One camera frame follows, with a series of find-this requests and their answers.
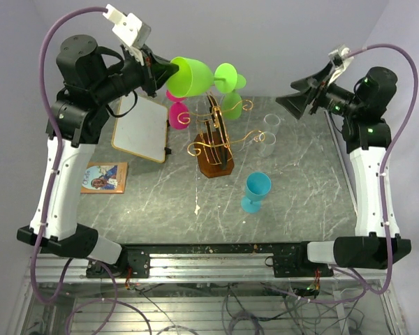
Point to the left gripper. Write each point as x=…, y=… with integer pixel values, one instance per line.
x=156, y=70

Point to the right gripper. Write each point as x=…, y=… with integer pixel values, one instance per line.
x=297, y=103

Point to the green wine glass front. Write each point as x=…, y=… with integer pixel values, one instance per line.
x=194, y=78

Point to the green wine glass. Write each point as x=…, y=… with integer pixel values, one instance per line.
x=231, y=106
x=194, y=78

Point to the pink plastic wine glass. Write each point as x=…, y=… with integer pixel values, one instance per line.
x=178, y=117

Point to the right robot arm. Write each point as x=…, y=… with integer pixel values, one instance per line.
x=377, y=241

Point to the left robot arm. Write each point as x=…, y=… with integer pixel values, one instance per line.
x=93, y=76

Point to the blue plastic wine glass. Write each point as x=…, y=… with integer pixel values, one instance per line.
x=257, y=187

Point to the clear plastic cup rear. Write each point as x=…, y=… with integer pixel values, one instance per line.
x=271, y=123

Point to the clear plastic cup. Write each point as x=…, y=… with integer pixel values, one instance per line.
x=271, y=123
x=267, y=141

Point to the clear plastic cup front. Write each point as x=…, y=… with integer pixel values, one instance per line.
x=267, y=141

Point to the framed picture card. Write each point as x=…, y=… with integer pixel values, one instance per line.
x=104, y=178

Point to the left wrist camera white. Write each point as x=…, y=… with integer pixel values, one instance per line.
x=130, y=30

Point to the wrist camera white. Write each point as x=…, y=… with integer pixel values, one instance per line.
x=130, y=30
x=340, y=62

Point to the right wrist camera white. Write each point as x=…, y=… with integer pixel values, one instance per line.
x=340, y=62

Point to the small whiteboard yellow frame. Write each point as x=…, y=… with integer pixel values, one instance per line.
x=143, y=130

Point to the gold wire glass rack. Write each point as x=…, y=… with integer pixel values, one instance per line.
x=212, y=143

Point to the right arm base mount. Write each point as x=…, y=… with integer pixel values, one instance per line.
x=290, y=260

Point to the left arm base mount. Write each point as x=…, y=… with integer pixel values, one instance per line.
x=133, y=262

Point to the aluminium rail frame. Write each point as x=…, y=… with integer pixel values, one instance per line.
x=211, y=294

